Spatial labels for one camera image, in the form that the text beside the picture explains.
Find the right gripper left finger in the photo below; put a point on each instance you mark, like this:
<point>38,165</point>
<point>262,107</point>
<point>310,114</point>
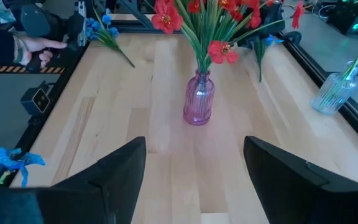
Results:
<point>110,193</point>

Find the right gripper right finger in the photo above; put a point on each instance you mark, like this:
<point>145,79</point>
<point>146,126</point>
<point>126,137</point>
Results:
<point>291,193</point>

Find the blue artificial flower bunch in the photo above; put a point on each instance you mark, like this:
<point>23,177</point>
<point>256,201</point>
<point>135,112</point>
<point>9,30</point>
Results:
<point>106,19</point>
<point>269,40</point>
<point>11,157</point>

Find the pink ribbed glass vase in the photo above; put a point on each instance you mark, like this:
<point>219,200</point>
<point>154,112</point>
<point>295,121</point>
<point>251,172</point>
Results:
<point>199,99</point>

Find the red artificial flower bunch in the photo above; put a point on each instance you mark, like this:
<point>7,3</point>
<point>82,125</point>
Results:
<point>166,18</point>

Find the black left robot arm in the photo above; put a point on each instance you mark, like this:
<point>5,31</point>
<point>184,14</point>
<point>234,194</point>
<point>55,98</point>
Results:
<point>273,15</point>

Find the clear ribbed glass vase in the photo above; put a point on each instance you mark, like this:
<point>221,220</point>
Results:
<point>334,93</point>

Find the yellow black hazard tape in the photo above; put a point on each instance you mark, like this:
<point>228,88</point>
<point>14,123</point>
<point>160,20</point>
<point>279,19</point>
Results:
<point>11,69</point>

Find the person's hand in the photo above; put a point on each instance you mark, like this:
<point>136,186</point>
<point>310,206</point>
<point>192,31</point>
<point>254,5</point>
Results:
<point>33,46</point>

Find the black computer tower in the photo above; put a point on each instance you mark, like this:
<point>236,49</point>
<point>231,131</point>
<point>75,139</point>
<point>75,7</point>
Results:
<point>343,15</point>

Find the black handheld controller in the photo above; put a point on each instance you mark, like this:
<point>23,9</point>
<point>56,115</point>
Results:
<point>39,21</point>

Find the small black camera box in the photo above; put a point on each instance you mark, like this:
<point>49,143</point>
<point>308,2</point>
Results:
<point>36,99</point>

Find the black aluminium table frame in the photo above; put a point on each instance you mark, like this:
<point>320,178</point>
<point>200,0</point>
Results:
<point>141,28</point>

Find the silver metal bracket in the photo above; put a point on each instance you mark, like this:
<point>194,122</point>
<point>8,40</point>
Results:
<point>82,25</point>

